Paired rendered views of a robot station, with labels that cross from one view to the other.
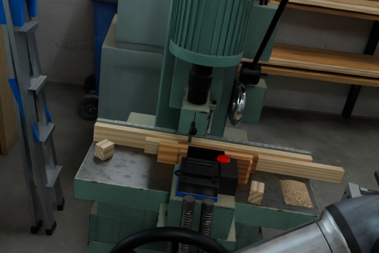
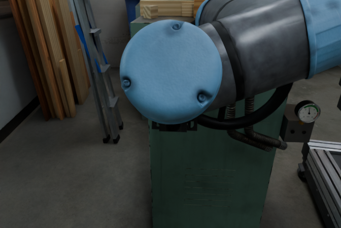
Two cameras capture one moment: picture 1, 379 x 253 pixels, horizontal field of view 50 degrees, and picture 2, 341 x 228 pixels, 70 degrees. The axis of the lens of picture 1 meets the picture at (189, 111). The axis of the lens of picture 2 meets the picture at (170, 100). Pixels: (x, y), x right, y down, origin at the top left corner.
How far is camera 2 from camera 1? 52 cm
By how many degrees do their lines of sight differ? 5
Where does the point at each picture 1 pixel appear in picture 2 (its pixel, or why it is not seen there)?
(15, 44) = not seen: outside the picture
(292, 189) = not seen: hidden behind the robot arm
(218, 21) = not seen: outside the picture
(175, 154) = not seen: hidden behind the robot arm
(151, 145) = (187, 7)
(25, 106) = (88, 44)
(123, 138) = (164, 9)
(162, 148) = (197, 3)
